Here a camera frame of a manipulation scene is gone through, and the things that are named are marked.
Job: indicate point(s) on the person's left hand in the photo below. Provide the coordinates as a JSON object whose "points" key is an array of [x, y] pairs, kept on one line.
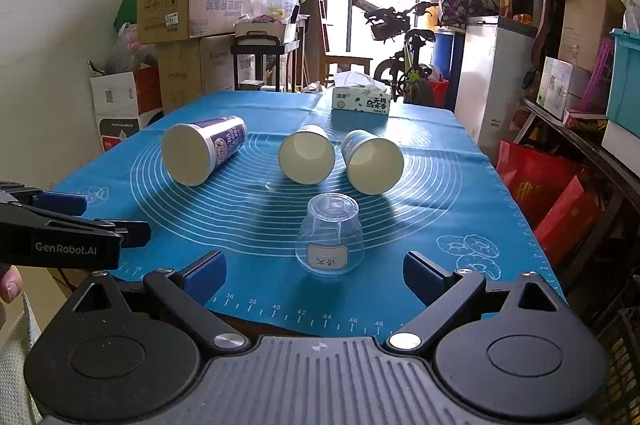
{"points": [[11, 285]]}

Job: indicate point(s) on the white chest freezer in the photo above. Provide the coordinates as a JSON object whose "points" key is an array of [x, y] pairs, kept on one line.
{"points": [[497, 55]]}

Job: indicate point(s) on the teal plastic storage crate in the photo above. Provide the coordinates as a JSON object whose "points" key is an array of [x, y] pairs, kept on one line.
{"points": [[624, 101]]}

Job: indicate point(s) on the white green small box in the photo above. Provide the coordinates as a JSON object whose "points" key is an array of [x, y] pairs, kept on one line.
{"points": [[562, 87]]}

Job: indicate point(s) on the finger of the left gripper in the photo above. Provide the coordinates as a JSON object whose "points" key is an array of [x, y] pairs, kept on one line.
{"points": [[62, 203], [133, 233]]}

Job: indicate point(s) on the green black bicycle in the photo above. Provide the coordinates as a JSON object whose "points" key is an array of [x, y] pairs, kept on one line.
{"points": [[403, 73]]}

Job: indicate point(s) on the black metal shelf stand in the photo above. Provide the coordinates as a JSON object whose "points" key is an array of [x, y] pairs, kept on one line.
{"points": [[263, 41]]}

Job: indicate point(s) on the tissue pack white green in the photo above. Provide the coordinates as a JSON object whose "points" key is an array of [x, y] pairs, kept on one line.
{"points": [[358, 92]]}

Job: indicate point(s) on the blue silicone baking mat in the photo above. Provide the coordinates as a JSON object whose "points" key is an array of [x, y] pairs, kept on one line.
{"points": [[449, 205]]}

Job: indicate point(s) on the blue white paper cup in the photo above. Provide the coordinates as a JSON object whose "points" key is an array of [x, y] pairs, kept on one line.
{"points": [[373, 164]]}

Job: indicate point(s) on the lower brown cardboard box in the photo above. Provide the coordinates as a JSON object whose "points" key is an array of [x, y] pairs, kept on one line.
{"points": [[190, 69]]}

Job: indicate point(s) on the red gift bag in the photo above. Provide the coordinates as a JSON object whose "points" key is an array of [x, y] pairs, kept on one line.
{"points": [[556, 196]]}

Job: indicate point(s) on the red white cardboard box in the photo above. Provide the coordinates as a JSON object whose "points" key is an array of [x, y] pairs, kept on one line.
{"points": [[125, 103]]}

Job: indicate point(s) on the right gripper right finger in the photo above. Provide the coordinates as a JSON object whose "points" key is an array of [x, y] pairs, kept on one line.
{"points": [[446, 296]]}

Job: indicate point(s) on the tall brown cardboard box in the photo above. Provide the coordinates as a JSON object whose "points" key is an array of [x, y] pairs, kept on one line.
{"points": [[585, 23]]}

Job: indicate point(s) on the purple tall paper cup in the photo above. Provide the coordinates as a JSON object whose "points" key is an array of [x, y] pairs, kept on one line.
{"points": [[192, 152]]}

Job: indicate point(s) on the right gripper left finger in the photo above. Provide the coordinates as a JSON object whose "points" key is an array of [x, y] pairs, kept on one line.
{"points": [[181, 296]]}

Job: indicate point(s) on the clear plastic cup with label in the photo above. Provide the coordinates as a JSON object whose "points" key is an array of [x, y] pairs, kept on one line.
{"points": [[330, 238]]}

